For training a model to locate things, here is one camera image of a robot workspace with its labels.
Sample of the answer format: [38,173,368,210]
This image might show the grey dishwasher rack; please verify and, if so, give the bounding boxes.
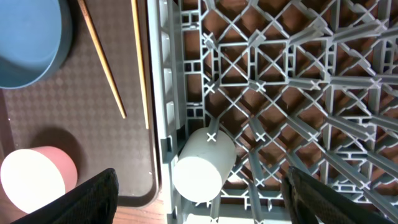
[147,0,397,223]

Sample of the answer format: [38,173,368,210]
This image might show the dark blue plate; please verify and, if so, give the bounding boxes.
[1,0,73,90]

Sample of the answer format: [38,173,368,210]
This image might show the pink bowl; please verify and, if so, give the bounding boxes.
[1,146,78,213]

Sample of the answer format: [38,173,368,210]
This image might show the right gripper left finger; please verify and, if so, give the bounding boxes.
[12,168,119,224]

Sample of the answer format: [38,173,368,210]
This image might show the right wooden chopstick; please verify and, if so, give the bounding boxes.
[131,0,150,129]

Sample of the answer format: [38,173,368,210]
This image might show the white cup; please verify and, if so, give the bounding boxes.
[173,128,236,203]

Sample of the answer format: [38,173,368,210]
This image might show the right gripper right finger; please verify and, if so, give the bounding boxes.
[281,166,386,224]

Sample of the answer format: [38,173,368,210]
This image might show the brown serving tray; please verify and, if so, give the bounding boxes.
[1,1,159,208]

